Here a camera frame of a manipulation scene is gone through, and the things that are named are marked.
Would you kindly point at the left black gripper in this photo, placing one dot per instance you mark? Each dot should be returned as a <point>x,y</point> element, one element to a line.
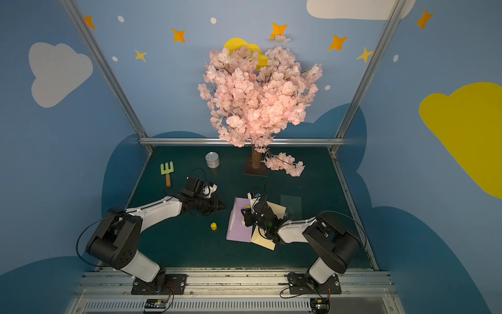
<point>208,204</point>

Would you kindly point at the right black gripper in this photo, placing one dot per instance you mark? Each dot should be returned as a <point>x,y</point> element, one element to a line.
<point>251,214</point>

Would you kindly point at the cream yellow envelope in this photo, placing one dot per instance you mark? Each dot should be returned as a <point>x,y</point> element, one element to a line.
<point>279,210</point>

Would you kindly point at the purple envelope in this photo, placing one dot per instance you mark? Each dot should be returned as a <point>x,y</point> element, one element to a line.
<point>237,230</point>

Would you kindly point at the dark green envelope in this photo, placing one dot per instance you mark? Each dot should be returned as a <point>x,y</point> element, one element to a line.
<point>293,205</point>

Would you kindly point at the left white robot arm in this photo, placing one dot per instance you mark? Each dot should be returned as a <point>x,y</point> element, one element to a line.
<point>115,241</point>

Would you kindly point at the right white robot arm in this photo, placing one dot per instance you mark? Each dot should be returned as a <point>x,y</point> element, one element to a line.
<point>333,242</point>

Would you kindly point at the silver tin can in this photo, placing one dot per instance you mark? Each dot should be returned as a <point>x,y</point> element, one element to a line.
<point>212,160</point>

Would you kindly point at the fallen pink blossom branch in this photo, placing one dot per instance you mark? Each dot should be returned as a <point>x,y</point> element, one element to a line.
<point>285,162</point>

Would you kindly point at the green toy garden rake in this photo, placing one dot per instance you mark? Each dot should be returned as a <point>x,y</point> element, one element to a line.
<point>167,169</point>

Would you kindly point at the right small circuit board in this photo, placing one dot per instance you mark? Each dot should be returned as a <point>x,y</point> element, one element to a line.
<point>319,306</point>

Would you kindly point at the small circuit board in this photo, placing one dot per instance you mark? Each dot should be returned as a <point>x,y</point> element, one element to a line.
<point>319,306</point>
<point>156,304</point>

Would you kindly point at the pink cherry blossom tree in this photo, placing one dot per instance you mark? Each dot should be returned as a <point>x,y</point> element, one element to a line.
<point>254,95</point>

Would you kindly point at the left small circuit board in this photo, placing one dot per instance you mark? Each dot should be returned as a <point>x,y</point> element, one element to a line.
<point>156,304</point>

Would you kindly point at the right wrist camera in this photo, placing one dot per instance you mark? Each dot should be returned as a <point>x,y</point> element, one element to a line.
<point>254,198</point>

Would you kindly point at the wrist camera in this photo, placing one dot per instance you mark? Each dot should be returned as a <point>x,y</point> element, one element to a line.
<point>208,189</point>
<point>254,198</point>

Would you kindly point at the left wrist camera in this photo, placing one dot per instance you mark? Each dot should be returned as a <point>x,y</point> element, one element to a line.
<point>208,189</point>

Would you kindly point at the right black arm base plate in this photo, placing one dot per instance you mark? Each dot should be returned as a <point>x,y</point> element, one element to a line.
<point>303,284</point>

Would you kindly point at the aluminium mounting rail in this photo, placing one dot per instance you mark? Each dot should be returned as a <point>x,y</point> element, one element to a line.
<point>236,290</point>

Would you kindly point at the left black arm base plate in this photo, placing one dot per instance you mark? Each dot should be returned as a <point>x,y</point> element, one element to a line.
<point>162,284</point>

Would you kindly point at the right aluminium frame post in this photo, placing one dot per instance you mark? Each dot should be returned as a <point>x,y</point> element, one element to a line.
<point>381,46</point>

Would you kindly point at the aluminium frame post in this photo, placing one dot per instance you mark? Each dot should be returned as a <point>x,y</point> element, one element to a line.
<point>85,32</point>
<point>381,46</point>

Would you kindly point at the left aluminium frame post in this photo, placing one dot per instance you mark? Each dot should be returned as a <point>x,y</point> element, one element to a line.
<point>85,32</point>

